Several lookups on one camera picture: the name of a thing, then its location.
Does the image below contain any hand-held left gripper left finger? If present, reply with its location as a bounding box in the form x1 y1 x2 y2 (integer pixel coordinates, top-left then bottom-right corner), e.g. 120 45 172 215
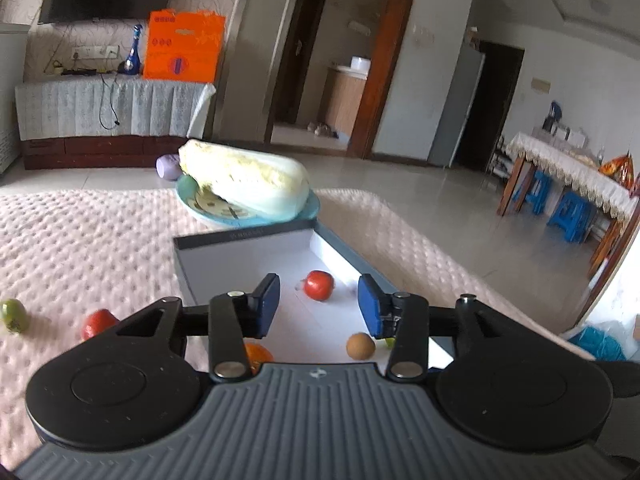
116 273 281 383

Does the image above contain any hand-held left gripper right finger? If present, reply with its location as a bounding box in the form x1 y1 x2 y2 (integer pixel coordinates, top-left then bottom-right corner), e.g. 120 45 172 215
358 274 521 382

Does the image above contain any brown round fruit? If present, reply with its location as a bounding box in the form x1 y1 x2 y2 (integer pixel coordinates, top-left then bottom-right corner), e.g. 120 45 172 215
346 332 376 360

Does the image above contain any red apple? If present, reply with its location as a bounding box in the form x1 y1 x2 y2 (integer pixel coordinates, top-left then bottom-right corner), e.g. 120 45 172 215
81 308 120 342
304 270 335 302

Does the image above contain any grey box with white inside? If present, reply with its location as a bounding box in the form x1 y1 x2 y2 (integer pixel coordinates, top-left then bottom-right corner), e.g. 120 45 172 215
172 219 457 372

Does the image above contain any small orange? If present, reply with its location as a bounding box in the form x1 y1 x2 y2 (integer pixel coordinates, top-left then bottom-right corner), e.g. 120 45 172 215
244 340 275 375

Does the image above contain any light green plate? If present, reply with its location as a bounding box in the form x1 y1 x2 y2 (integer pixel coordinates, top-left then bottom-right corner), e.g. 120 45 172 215
175 175 321 233

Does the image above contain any napa cabbage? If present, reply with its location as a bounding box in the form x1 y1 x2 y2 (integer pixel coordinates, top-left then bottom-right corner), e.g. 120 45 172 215
178 139 311 221

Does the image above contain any purple round container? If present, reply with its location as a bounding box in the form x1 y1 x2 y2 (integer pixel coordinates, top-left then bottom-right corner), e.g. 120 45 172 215
156 154 183 182

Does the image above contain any pair of slippers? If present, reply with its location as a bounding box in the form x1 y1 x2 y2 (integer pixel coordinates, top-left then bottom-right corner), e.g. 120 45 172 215
306 121 341 139

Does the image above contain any wooden dining table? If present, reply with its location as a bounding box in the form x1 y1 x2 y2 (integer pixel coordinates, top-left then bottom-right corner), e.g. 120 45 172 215
497 132 640 281

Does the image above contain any pink dotted blanket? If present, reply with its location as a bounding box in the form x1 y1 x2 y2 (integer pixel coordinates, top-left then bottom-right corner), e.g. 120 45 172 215
0 187 596 463

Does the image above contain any blue plastic stool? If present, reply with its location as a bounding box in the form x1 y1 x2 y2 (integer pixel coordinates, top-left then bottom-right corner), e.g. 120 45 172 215
547 187 598 244
512 170 551 216

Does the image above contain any wooden counter cabinet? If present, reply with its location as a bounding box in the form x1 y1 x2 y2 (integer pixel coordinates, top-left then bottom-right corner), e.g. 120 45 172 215
322 65 368 134

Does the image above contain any grey refrigerator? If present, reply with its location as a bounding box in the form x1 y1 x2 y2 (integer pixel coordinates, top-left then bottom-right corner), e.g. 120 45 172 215
429 42 486 168

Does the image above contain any dark wooden low cabinet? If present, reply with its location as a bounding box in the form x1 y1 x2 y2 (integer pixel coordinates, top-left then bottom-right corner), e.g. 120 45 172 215
22 134 193 171

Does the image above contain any cream lace tablecloth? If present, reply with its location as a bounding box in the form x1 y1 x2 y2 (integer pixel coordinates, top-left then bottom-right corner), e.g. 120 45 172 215
506 131 640 222

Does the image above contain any dark blue kitchen appliance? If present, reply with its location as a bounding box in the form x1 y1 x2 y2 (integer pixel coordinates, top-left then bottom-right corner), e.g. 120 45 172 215
542 101 564 133

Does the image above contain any orange paper bag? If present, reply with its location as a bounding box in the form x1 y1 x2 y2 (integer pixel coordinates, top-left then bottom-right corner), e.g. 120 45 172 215
143 9 226 82

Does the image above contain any blue glass bottle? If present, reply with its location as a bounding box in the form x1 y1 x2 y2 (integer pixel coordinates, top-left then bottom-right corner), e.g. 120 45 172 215
123 25 146 77

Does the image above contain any orange snack bag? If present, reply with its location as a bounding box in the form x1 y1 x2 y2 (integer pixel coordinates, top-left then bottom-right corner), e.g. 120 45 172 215
599 155 635 189

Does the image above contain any white lace cabinet cloth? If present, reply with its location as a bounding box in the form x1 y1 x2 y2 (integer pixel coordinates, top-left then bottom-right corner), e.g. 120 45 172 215
15 77 217 140

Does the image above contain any white chest freezer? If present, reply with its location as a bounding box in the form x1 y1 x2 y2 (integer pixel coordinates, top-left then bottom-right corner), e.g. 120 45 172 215
0 22 28 176

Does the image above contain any brown wooden door frame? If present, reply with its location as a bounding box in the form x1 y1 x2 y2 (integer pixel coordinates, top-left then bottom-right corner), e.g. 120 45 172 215
347 0 423 159

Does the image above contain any black hanging cable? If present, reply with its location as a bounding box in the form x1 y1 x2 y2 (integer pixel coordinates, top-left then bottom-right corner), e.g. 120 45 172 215
98 72 121 128

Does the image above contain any white wall socket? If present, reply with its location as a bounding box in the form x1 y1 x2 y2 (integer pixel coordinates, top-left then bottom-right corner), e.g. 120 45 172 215
70 46 120 59

